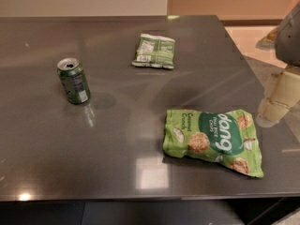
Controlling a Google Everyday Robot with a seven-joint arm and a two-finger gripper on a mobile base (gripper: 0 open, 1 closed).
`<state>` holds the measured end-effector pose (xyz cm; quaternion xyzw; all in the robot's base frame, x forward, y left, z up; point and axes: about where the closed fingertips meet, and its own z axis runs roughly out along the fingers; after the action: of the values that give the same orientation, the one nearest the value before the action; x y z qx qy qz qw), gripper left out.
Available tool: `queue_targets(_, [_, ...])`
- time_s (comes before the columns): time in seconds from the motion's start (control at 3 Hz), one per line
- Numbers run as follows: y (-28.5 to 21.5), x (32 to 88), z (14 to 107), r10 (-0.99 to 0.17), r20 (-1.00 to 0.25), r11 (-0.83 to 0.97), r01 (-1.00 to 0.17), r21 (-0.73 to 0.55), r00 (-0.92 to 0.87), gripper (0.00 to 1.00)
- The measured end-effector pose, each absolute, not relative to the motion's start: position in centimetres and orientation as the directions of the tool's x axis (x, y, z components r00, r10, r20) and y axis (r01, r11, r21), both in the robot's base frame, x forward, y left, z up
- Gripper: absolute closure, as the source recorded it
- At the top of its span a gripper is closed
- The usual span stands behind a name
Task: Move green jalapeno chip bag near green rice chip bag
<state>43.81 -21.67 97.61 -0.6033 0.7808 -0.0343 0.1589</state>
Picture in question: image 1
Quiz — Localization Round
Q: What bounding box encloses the green soda can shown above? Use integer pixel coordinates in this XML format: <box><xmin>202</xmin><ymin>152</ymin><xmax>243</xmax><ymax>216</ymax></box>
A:
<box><xmin>57</xmin><ymin>58</ymin><xmax>90</xmax><ymax>104</ymax></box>

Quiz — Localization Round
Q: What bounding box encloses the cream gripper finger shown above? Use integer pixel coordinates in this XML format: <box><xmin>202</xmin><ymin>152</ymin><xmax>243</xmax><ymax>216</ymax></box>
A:
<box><xmin>256</xmin><ymin>65</ymin><xmax>300</xmax><ymax>128</ymax></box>

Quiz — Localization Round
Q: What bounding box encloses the green rice chip bag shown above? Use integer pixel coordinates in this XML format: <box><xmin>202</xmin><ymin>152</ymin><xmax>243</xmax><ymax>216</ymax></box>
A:
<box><xmin>163</xmin><ymin>110</ymin><xmax>263</xmax><ymax>178</ymax></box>

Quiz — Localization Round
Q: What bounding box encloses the green jalapeno chip bag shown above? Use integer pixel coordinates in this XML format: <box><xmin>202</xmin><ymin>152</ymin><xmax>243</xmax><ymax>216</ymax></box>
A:
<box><xmin>132</xmin><ymin>34</ymin><xmax>175</xmax><ymax>69</ymax></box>

